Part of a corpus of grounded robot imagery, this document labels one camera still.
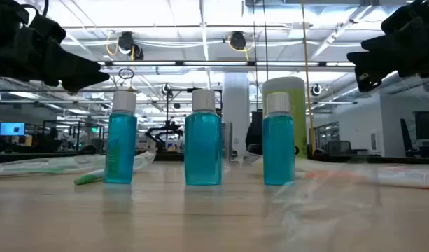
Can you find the person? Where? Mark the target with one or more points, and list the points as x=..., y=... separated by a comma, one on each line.
x=252, y=138

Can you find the blue lit monitor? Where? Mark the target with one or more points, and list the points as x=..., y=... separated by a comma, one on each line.
x=12, y=129

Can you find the blue mouthwash bottle white cap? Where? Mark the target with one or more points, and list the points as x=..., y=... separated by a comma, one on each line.
x=203, y=147
x=120, y=147
x=278, y=147

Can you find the clear acrylic organizer box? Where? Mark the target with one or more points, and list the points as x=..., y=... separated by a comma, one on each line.
x=228, y=147

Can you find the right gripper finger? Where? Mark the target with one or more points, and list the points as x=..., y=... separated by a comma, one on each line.
x=375, y=63
x=403, y=40

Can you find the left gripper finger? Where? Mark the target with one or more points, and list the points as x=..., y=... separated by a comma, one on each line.
x=91, y=80
x=63, y=64

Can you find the clear plastic wrapper scrap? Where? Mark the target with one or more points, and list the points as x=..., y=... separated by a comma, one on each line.
x=322, y=217

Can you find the black ceiling light rail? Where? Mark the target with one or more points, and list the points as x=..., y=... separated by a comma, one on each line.
x=147, y=63

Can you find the black background robot arm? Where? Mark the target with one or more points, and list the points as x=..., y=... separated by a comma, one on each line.
x=165, y=127

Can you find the green disinfecting wipes canister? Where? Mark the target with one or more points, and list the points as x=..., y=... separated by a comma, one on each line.
x=300, y=115

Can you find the black upright panel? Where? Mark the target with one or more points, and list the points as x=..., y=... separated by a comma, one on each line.
x=258, y=117

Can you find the white round column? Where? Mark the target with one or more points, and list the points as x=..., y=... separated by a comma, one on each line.
x=237, y=105

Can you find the grey mesh office chair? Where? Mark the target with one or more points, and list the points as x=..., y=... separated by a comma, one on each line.
x=338, y=147

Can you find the dark wall monitor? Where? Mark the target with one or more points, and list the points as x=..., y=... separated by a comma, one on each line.
x=427, y=124

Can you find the green toothbrush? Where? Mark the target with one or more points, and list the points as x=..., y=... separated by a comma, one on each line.
x=88, y=179
x=32, y=170
x=77, y=160

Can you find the orange toothbrush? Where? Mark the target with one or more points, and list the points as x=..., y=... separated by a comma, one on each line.
x=392, y=179

